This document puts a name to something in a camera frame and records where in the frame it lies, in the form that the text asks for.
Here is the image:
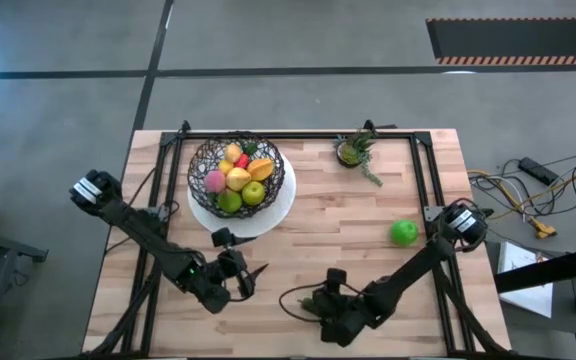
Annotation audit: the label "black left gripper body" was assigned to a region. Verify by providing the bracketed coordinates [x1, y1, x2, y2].
[211, 227, 257, 301]

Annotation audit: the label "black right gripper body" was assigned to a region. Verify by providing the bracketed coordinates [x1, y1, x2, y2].
[313, 268, 357, 322]

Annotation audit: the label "green lime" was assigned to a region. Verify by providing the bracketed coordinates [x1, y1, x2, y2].
[216, 188, 244, 215]

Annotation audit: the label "yellow-green apple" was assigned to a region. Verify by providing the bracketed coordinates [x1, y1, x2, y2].
[241, 180, 267, 207]

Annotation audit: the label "pale yellow pear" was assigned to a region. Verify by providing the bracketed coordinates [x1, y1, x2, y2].
[225, 166, 253, 193]

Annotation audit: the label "pink peach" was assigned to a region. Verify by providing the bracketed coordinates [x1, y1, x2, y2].
[203, 170, 227, 195]

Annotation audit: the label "yellow-orange starfruit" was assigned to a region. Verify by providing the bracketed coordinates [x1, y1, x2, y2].
[246, 157, 275, 182]

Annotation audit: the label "red pepper with green leaves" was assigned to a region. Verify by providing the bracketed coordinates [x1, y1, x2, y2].
[235, 141, 260, 170]

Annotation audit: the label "bright green ball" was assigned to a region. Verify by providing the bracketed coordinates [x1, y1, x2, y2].
[390, 218, 420, 247]

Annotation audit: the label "white round plate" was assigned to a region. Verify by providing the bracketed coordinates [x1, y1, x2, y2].
[186, 152, 298, 239]

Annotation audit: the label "potted succulent plant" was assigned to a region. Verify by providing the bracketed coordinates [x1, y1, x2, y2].
[334, 130, 384, 187]

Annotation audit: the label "white paper sheet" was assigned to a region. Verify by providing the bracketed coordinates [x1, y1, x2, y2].
[496, 240, 554, 319]

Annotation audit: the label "black desk crossbar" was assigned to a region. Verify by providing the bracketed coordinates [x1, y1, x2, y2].
[492, 244, 576, 295]

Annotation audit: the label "yellow plug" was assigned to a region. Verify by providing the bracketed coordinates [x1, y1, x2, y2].
[530, 217, 558, 240]

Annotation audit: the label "grey metal stand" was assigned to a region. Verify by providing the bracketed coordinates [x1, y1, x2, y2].
[0, 224, 49, 351]

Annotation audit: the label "black power strip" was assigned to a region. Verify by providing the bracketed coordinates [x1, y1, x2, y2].
[517, 156, 560, 186]

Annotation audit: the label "black hazard-striped floor mat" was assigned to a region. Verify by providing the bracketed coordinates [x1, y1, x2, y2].
[425, 17, 576, 66]

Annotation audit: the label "black wire basket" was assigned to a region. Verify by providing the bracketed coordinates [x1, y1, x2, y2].
[186, 132, 286, 220]

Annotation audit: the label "black aluminium rig frame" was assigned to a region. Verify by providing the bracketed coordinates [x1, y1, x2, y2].
[85, 119, 514, 360]

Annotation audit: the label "yellow floor cable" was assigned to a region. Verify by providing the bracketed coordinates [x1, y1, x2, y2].
[467, 168, 576, 224]

